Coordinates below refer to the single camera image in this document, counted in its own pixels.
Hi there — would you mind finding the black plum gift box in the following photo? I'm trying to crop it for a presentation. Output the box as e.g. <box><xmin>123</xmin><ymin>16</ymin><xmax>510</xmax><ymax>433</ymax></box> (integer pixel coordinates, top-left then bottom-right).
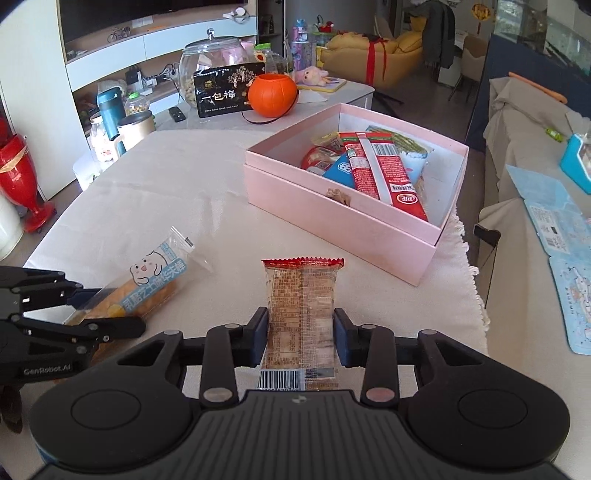
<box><xmin>193</xmin><ymin>61</ymin><xmax>266</xmax><ymax>118</ymax></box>

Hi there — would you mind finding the pink plush toy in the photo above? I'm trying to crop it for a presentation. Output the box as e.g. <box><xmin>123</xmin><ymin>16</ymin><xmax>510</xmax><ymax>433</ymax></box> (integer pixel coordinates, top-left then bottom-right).
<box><xmin>295</xmin><ymin>66</ymin><xmax>329</xmax><ymax>87</ymax></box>

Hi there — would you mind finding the black remote control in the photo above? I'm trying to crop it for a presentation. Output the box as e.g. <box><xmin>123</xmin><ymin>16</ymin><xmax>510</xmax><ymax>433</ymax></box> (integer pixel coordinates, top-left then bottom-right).
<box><xmin>168</xmin><ymin>106</ymin><xmax>186</xmax><ymax>123</ymax></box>

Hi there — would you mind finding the glass fish tank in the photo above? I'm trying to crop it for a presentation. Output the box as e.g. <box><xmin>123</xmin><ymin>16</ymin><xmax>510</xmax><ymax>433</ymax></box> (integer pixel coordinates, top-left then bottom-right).
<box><xmin>494</xmin><ymin>1</ymin><xmax>590</xmax><ymax>80</ymax></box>

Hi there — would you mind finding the pink cardboard box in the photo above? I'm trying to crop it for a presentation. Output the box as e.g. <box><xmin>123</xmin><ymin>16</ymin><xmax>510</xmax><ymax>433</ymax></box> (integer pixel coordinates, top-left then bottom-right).
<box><xmin>245</xmin><ymin>104</ymin><xmax>469</xmax><ymax>286</ymax></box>

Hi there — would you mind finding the blue cartoon puzzle board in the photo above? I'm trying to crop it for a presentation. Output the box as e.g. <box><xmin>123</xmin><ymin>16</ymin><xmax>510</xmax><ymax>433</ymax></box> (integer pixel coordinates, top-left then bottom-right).
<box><xmin>507</xmin><ymin>166</ymin><xmax>590</xmax><ymax>356</ymax></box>

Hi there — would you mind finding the blue seaweed snack bag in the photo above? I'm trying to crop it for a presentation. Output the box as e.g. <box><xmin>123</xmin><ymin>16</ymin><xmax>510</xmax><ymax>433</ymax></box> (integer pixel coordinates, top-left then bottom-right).
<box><xmin>322</xmin><ymin>127</ymin><xmax>430</xmax><ymax>206</ymax></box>

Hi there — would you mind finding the yellow sofa with red ribbon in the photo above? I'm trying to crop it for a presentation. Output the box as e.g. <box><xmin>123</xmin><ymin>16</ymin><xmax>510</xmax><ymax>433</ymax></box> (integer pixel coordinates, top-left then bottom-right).
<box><xmin>320</xmin><ymin>17</ymin><xmax>427</xmax><ymax>90</ymax></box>

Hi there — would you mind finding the television screen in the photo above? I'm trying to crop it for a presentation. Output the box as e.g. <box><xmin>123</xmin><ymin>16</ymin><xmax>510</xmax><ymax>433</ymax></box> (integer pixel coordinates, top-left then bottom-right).
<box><xmin>56</xmin><ymin>1</ymin><xmax>256</xmax><ymax>44</ymax></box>

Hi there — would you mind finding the white coffee table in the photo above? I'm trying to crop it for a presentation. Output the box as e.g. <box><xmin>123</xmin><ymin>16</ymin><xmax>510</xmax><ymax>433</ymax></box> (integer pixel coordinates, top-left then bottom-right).
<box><xmin>154</xmin><ymin>79</ymin><xmax>376</xmax><ymax>133</ymax></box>

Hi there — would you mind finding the teal thermos bottle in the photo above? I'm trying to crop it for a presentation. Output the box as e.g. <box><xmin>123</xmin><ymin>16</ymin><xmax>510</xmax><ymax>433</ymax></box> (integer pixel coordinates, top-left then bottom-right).
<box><xmin>96</xmin><ymin>87</ymin><xmax>126</xmax><ymax>142</ymax></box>

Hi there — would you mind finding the dark gloved hand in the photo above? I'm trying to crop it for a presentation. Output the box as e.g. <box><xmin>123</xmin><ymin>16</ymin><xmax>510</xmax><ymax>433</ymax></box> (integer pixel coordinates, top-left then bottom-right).
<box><xmin>0</xmin><ymin>386</ymin><xmax>23</xmax><ymax>434</ymax></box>

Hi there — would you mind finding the glass jar with nuts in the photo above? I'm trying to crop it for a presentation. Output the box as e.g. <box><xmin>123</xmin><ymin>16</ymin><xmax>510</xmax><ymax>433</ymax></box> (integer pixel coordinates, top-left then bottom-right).
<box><xmin>178</xmin><ymin>28</ymin><xmax>249</xmax><ymax>108</ymax></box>

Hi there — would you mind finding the red wafer snack packet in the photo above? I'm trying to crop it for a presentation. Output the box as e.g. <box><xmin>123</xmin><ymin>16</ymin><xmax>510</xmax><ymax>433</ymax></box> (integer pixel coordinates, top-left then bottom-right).
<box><xmin>339</xmin><ymin>132</ymin><xmax>428</xmax><ymax>221</ymax></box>

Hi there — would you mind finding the grey covered couch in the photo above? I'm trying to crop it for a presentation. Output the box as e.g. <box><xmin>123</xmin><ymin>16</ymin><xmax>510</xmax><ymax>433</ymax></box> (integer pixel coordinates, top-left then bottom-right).
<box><xmin>479</xmin><ymin>77</ymin><xmax>590</xmax><ymax>479</ymax></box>

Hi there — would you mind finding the cracker biscuit packet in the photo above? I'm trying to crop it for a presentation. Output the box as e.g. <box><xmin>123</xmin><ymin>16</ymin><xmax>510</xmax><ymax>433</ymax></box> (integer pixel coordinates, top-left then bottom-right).
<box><xmin>257</xmin><ymin>257</ymin><xmax>345</xmax><ymax>391</ymax></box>

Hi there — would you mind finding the small yellow snack sachet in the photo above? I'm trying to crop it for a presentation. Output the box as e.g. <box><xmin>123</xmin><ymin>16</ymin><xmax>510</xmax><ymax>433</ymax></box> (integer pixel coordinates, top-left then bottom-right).
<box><xmin>311</xmin><ymin>131</ymin><xmax>342</xmax><ymax>151</ymax></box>

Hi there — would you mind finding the red roast duck snack packet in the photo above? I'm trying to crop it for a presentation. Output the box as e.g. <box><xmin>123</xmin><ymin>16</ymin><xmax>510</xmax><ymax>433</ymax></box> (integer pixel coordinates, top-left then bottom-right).
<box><xmin>301</xmin><ymin>146</ymin><xmax>342</xmax><ymax>176</ymax></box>

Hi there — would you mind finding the orange pumpkin bucket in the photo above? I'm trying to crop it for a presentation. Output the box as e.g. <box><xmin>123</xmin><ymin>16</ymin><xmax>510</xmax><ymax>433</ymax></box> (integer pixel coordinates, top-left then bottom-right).
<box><xmin>247</xmin><ymin>73</ymin><xmax>298</xmax><ymax>118</ymax></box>

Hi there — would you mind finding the red vase ornament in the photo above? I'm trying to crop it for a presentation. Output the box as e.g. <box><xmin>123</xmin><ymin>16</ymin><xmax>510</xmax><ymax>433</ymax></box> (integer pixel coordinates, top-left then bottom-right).
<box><xmin>0</xmin><ymin>118</ymin><xmax>56</xmax><ymax>233</ymax></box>

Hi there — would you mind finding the long bread loaf packet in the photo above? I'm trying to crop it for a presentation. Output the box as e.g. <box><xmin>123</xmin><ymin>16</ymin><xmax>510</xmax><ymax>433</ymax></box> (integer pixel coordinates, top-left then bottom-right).
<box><xmin>66</xmin><ymin>227</ymin><xmax>212</xmax><ymax>326</ymax></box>

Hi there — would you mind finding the blue toy on couch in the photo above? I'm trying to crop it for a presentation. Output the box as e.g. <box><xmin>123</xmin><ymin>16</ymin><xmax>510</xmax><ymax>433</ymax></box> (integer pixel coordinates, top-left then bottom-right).
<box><xmin>560</xmin><ymin>134</ymin><xmax>591</xmax><ymax>195</ymax></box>

